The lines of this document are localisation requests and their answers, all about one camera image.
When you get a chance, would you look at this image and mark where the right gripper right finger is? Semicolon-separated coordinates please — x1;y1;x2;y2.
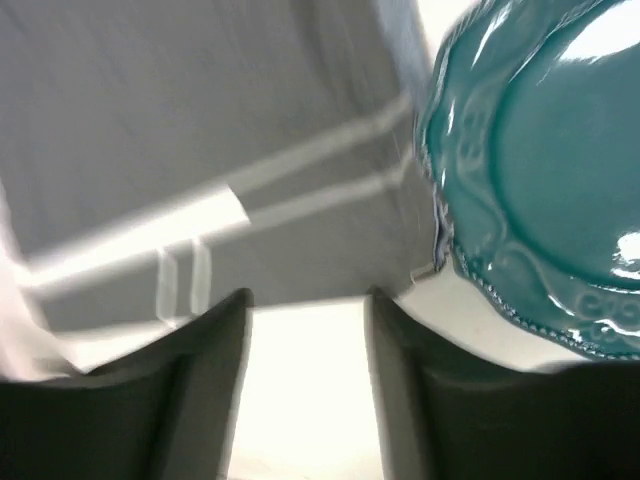
366;287;639;479

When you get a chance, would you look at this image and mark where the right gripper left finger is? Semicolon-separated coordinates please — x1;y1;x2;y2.
1;289;253;479

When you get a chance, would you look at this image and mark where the grey striped cloth placemat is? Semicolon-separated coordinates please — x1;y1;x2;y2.
1;1;442;380

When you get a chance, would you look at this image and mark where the teal ceramic plate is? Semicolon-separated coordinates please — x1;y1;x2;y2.
419;1;639;360

